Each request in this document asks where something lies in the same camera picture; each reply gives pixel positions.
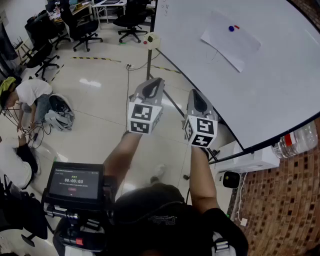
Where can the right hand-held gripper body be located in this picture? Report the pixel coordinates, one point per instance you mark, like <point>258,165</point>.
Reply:
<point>203,127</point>

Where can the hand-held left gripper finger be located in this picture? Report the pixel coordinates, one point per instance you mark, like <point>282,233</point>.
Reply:
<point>139,91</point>
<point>160,92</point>

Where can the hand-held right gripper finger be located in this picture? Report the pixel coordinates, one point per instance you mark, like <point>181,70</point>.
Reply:
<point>209,110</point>
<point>190,105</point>

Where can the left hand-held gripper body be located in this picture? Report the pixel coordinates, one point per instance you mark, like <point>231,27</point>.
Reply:
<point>143,113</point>

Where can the large white whiteboard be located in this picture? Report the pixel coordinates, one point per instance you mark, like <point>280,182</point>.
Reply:
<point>250,100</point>

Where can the white paper sheet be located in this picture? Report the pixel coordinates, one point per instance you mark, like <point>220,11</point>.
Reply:
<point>232,47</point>

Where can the blue round magnet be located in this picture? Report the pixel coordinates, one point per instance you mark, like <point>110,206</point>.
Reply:
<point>231,28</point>

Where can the person's right forearm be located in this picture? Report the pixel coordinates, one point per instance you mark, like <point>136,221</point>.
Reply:
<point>201,180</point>

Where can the person's left forearm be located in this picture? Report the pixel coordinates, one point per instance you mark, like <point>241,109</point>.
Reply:
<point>122,160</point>

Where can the yellow black striped floor tape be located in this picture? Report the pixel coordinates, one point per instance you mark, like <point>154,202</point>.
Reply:
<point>165,69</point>
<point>95,58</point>

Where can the white power strip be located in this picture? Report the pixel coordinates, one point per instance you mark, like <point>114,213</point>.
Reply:
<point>130,66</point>

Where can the beige box with red button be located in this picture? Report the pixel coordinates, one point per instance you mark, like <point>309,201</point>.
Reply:
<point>153,41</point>

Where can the white floor appliance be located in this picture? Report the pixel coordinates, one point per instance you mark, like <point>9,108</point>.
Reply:
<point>250,161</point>

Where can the white device with black face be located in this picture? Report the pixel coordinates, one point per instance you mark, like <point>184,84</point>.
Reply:
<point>230,179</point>

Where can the white rounded machine shell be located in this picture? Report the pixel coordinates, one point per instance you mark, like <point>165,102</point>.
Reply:
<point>60,115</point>

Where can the clear plastic water jug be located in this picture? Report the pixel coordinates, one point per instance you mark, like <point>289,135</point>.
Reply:
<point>297,141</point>

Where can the black chest-mounted monitor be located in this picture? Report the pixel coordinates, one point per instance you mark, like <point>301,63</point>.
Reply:
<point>75,182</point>

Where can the wooden top desk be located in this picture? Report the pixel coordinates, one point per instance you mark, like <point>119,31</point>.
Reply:
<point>80,8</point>

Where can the person's black shirt torso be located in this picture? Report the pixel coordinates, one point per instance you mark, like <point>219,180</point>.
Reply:
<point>162,225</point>

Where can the white metal-frame desk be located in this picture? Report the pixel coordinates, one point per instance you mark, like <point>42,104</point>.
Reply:
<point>110,3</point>

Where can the white wall socket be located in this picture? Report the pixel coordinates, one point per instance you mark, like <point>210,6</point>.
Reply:
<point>243,221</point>

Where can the black monitor mount rig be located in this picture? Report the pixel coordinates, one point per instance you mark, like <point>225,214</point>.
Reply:
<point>75,225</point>

